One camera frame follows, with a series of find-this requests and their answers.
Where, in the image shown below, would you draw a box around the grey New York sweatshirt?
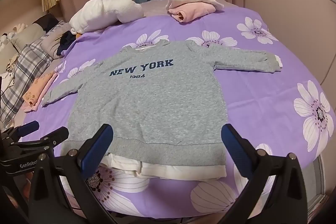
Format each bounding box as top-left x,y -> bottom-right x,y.
42,40 -> 282,180

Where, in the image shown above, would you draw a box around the orange pink folded clothes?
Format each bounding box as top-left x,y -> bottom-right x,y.
23,72 -> 58,113

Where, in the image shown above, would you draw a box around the plaid folded cloth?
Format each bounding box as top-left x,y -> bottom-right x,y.
1,39 -> 52,128

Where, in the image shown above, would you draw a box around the grey pillow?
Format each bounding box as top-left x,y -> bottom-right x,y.
11,23 -> 46,52

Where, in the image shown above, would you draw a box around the purple floral bed cover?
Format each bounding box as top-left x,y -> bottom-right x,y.
25,7 -> 335,218

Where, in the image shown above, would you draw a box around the dark navy garment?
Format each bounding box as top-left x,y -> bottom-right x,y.
56,31 -> 76,56

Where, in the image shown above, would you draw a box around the white fluffy folded garment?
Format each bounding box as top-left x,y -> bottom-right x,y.
69,0 -> 143,35

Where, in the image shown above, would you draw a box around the pink folded garment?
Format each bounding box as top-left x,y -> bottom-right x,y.
168,2 -> 216,23

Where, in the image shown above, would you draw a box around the cream folded garment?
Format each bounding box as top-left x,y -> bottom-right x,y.
166,0 -> 224,10

